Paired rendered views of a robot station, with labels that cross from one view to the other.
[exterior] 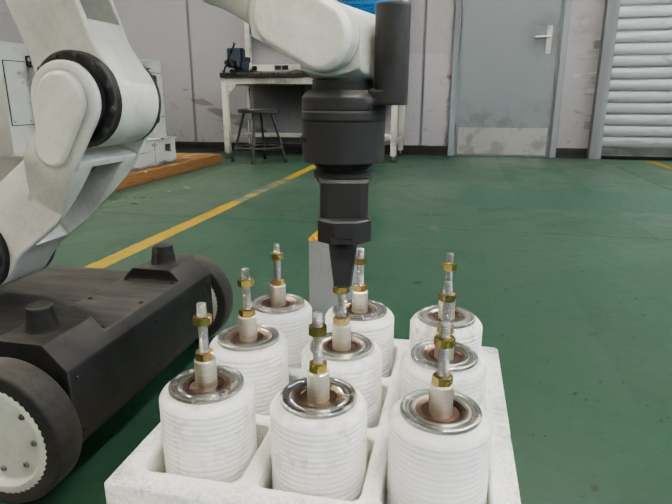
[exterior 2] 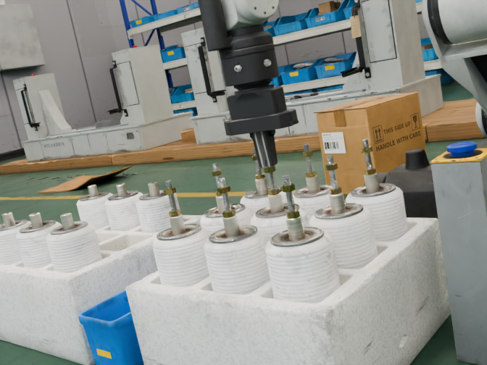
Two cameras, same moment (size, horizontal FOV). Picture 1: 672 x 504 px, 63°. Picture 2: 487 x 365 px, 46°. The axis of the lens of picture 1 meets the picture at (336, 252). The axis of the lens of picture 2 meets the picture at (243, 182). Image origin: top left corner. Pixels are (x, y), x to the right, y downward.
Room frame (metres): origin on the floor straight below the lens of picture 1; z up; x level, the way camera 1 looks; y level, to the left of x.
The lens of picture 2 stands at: (1.01, -0.86, 0.49)
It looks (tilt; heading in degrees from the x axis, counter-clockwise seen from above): 11 degrees down; 119
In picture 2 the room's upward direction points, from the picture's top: 11 degrees counter-clockwise
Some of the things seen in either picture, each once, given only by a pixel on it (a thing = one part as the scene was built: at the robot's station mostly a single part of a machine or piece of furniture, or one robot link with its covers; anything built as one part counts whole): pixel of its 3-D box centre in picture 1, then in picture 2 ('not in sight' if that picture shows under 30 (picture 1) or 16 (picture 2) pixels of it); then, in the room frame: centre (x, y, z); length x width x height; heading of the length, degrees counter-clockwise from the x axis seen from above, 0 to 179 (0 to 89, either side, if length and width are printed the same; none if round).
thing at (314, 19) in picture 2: not in sight; (330, 14); (-0.90, 5.25, 0.89); 0.50 x 0.38 x 0.21; 78
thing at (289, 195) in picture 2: (448, 281); (290, 202); (0.69, -0.15, 0.30); 0.01 x 0.01 x 0.08
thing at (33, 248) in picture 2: not in sight; (48, 266); (0.03, -0.01, 0.16); 0.10 x 0.10 x 0.18
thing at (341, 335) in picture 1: (341, 336); (275, 203); (0.60, -0.01, 0.26); 0.02 x 0.02 x 0.03
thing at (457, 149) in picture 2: not in sight; (461, 150); (0.90, 0.00, 0.32); 0.04 x 0.04 x 0.02
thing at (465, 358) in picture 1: (443, 355); (232, 235); (0.57, -0.12, 0.25); 0.08 x 0.08 x 0.01
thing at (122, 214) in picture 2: not in sight; (131, 231); (0.08, 0.22, 0.16); 0.10 x 0.10 x 0.18
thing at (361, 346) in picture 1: (341, 346); (277, 211); (0.60, -0.01, 0.25); 0.08 x 0.08 x 0.01
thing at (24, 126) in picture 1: (72, 112); not in sight; (3.51, 1.63, 0.45); 1.51 x 0.57 x 0.74; 168
